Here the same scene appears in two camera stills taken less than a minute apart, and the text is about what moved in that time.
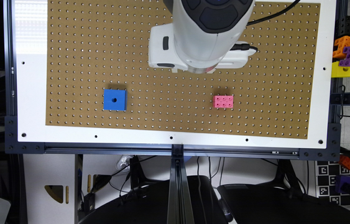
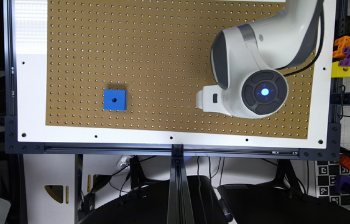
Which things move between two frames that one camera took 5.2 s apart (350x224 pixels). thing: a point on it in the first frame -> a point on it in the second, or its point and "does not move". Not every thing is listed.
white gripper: [162, 52] -> [209, 99]
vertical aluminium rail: [180, 208] does not move
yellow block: [340, 71] does not move
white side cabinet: [50, 182] does not move
